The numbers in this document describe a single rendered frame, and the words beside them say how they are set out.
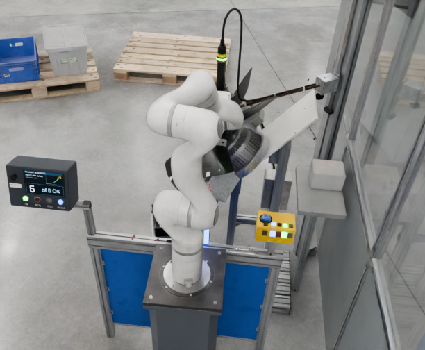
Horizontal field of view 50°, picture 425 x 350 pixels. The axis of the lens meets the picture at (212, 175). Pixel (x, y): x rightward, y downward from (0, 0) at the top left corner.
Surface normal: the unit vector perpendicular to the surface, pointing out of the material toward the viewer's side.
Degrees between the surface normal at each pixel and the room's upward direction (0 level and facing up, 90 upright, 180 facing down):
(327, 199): 0
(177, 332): 90
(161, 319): 90
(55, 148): 0
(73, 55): 95
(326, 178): 90
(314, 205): 0
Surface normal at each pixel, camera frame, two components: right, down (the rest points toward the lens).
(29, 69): 0.31, 0.62
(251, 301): -0.11, 0.63
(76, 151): 0.04, -0.77
